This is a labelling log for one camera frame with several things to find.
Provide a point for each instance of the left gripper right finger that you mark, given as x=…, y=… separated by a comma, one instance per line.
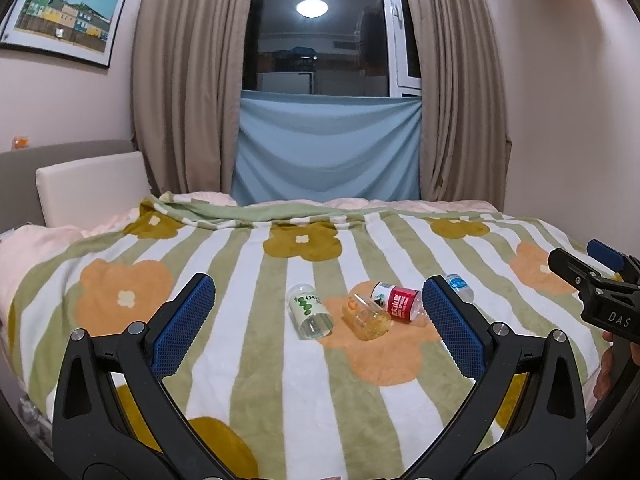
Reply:
x=525, y=416

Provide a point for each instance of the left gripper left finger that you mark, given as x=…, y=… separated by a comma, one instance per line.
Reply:
x=114, y=418

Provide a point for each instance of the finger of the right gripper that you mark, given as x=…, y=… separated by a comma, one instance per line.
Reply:
x=591, y=285
x=606, y=255

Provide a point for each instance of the green label clear cup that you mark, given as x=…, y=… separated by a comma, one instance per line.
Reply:
x=311, y=319

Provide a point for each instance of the blue label clear cup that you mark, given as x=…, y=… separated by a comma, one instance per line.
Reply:
x=460, y=287

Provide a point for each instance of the red label clear cup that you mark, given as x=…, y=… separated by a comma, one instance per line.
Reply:
x=404, y=304

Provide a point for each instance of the yellow tinted clear cup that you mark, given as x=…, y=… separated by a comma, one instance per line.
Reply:
x=364, y=318

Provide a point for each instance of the person's right hand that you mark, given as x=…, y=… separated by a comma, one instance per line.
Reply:
x=605, y=381

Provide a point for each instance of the right beige curtain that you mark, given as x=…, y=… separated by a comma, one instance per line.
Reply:
x=464, y=145

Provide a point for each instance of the beige curtain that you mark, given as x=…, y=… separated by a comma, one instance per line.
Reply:
x=464, y=145
x=186, y=81

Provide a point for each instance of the floral striped blanket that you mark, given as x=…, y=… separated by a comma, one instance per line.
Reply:
x=271, y=404

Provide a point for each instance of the white pillow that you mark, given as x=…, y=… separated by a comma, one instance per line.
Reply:
x=87, y=192

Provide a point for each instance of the grey headboard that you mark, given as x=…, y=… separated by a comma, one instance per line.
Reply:
x=19, y=196

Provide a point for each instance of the small orange object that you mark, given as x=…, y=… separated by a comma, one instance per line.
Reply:
x=20, y=142

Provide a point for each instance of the light blue cloth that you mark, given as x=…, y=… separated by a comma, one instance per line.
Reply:
x=321, y=148

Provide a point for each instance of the dark window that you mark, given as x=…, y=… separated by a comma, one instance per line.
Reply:
x=331, y=48

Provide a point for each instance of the left beige curtain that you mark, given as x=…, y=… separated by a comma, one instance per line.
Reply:
x=186, y=81

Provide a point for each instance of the framed houses picture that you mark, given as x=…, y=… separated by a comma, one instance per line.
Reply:
x=79, y=30

